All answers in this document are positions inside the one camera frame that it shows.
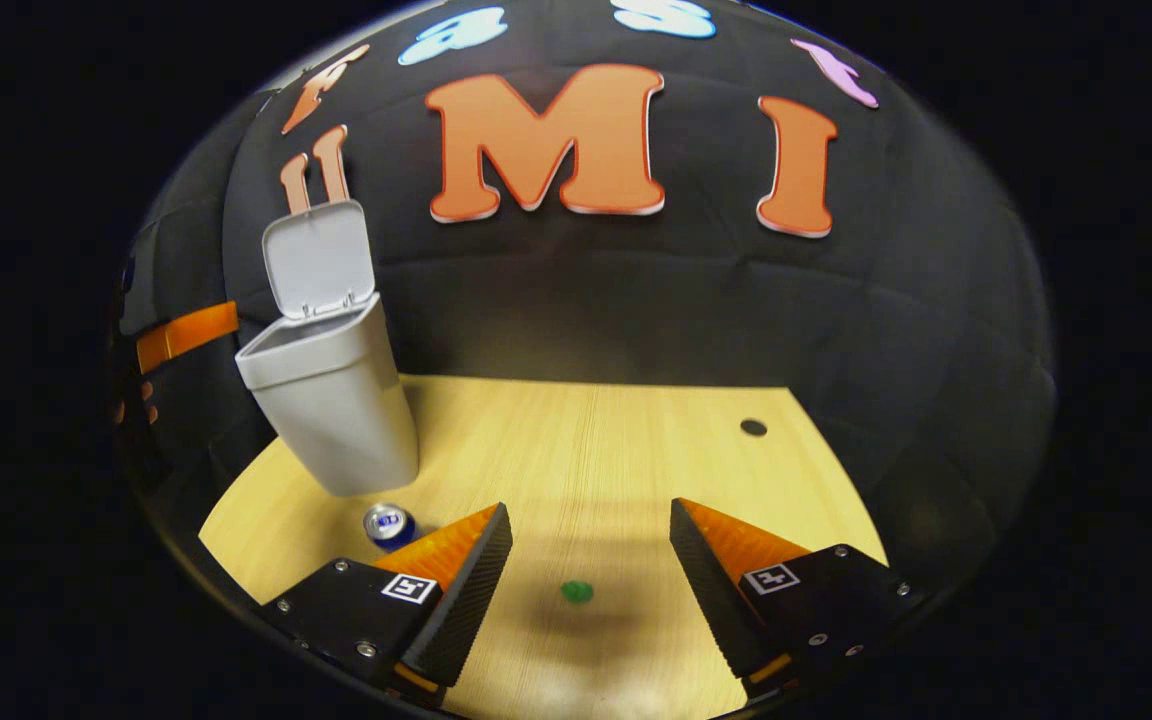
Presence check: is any wooden desktop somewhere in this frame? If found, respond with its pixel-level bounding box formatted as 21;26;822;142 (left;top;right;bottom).
198;375;889;720

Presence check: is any white desktop garbage bin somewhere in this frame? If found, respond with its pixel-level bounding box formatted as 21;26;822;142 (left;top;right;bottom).
234;199;421;498

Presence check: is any blue pop can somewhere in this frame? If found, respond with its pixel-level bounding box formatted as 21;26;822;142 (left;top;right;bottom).
363;503;417;552

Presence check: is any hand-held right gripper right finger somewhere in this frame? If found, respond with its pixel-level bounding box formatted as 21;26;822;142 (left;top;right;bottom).
669;497;927;699

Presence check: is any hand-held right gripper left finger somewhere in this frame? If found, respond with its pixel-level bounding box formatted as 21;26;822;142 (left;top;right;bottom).
261;502;515;708

